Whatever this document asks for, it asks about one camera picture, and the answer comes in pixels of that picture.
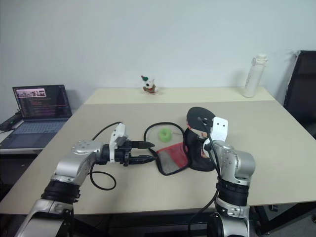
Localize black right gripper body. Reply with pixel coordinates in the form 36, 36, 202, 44
197, 118, 214, 139

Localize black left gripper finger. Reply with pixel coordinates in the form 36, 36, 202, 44
129, 155, 156, 165
133, 140, 156, 151

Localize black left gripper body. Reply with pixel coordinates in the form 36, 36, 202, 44
115, 137, 136, 167

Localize black table tennis paddle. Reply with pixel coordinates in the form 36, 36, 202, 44
186, 106, 216, 133

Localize black red mesh paddle case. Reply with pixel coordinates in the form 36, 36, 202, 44
143, 121, 216, 176

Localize small plush dog toy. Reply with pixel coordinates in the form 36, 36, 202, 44
140, 75, 159, 95

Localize white water bottle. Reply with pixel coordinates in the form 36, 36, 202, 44
241, 53, 269, 98

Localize open grey laptop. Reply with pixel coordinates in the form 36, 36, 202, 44
0, 84, 73, 149

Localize black office chair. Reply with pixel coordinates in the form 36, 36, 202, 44
283, 50, 316, 139

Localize black table leg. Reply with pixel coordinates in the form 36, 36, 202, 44
253, 205, 273, 236

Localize black box with green light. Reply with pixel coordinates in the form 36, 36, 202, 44
0, 111, 25, 132

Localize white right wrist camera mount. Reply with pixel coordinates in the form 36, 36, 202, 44
210, 116, 229, 143

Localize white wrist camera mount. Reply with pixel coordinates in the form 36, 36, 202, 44
210, 116, 229, 143
109, 122, 127, 164

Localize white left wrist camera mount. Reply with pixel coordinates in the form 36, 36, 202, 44
109, 122, 127, 164

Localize green round ring object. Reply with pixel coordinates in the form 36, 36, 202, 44
158, 128, 174, 144

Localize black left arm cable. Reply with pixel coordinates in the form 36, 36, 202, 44
89, 121, 123, 191

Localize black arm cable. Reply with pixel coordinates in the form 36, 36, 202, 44
89, 121, 123, 191
188, 117, 223, 232

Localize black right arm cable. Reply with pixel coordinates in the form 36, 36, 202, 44
188, 117, 223, 232

